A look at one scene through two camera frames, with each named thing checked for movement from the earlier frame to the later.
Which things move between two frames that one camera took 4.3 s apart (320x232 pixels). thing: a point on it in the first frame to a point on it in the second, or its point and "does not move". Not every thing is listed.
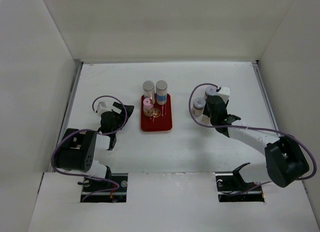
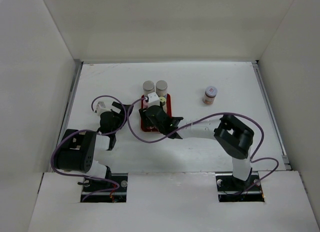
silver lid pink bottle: [148, 89] does not move
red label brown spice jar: [210, 90] does not move
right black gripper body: [206, 112] to [150, 123]
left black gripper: [122, 118] does not move
